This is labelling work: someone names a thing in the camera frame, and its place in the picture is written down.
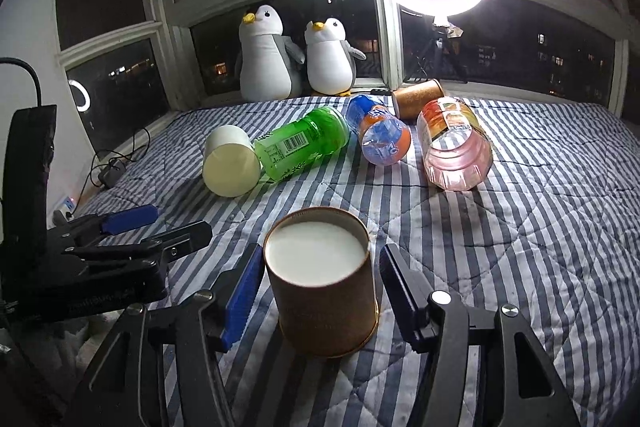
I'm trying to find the striped quilted blanket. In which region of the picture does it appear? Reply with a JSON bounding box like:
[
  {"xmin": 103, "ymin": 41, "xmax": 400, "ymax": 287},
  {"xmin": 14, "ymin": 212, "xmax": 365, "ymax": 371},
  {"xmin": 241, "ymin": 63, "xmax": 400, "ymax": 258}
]
[{"xmin": 75, "ymin": 93, "xmax": 640, "ymax": 427}]

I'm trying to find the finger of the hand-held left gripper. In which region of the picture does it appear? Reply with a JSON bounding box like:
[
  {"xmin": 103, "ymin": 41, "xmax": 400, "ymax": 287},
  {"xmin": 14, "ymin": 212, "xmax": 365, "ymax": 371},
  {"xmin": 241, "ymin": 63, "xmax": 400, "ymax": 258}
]
[
  {"xmin": 54, "ymin": 205, "xmax": 161, "ymax": 239},
  {"xmin": 64, "ymin": 220, "xmax": 214, "ymax": 265}
]

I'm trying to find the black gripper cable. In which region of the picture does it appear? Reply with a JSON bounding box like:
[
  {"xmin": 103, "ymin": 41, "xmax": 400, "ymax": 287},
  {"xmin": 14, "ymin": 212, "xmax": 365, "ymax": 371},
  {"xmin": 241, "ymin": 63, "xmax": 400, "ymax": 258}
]
[{"xmin": 0, "ymin": 57, "xmax": 44, "ymax": 108}]

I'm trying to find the black power adapter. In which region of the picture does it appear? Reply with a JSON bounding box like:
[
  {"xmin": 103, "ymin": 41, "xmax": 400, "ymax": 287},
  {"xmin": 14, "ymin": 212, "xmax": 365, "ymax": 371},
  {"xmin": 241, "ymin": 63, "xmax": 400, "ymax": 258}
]
[{"xmin": 98, "ymin": 158, "xmax": 127, "ymax": 188}]

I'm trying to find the orange and blue plastic bottle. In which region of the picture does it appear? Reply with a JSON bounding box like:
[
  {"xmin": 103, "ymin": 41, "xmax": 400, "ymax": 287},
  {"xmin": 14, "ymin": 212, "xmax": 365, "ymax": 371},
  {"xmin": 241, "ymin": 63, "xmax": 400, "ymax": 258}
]
[{"xmin": 345, "ymin": 94, "xmax": 412, "ymax": 166}]

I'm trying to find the brown paper cup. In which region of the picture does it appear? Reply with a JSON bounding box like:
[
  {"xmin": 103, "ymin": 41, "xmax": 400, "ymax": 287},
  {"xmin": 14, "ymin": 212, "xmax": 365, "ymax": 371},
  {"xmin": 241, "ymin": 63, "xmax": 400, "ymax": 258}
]
[
  {"xmin": 392, "ymin": 79, "xmax": 446, "ymax": 121},
  {"xmin": 263, "ymin": 205, "xmax": 381, "ymax": 359}
]

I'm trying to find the power adapter with cables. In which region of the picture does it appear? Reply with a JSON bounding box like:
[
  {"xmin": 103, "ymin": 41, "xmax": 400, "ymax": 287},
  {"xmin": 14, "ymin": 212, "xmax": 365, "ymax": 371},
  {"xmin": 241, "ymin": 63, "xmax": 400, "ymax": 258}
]
[{"xmin": 89, "ymin": 92, "xmax": 182, "ymax": 188}]

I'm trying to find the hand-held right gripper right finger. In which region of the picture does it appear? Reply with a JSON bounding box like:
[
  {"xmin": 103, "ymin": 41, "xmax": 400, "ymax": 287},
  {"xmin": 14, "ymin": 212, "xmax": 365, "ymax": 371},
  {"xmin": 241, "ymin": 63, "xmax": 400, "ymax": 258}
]
[{"xmin": 379, "ymin": 244, "xmax": 582, "ymax": 427}]

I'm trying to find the pink plastic bottle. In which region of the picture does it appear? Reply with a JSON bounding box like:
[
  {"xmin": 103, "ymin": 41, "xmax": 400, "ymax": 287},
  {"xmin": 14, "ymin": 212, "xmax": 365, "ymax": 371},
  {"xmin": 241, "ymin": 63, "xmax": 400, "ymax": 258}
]
[{"xmin": 416, "ymin": 96, "xmax": 494, "ymax": 192}]

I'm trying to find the green plastic bottle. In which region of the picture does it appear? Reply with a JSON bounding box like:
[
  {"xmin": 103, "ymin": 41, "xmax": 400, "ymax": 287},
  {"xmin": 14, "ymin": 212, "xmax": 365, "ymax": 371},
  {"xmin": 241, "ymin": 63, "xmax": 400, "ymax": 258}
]
[{"xmin": 254, "ymin": 105, "xmax": 351, "ymax": 182}]

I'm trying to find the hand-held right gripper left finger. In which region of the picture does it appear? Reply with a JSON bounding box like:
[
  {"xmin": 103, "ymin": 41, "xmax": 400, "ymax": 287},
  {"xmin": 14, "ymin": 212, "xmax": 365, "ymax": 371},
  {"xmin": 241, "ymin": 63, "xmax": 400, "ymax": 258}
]
[{"xmin": 65, "ymin": 244, "xmax": 264, "ymax": 427}]

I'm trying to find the large penguin plush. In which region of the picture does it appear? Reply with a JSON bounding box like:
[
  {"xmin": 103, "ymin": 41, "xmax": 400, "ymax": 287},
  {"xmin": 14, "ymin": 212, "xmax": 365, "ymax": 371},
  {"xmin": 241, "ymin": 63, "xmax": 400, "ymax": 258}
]
[{"xmin": 234, "ymin": 5, "xmax": 306, "ymax": 102}]

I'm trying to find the black tripod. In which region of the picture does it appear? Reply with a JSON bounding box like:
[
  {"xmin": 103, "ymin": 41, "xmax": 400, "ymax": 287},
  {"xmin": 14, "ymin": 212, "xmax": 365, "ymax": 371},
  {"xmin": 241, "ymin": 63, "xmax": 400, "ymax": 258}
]
[{"xmin": 404, "ymin": 14, "xmax": 469, "ymax": 86}]

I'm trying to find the small penguin plush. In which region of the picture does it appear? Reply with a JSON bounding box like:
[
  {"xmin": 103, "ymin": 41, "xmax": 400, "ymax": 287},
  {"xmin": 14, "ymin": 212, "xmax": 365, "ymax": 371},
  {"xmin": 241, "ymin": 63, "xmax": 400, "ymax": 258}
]
[{"xmin": 304, "ymin": 18, "xmax": 367, "ymax": 97}]

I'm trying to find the white cup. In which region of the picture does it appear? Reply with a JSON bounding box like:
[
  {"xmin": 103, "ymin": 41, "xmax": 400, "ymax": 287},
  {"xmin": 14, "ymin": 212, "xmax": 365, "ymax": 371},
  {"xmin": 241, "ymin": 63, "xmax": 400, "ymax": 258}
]
[{"xmin": 202, "ymin": 125, "xmax": 262, "ymax": 198}]

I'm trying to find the white power strip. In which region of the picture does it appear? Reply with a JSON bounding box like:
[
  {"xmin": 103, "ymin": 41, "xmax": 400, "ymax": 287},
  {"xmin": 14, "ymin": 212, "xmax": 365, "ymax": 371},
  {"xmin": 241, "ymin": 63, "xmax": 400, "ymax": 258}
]
[{"xmin": 52, "ymin": 195, "xmax": 79, "ymax": 228}]

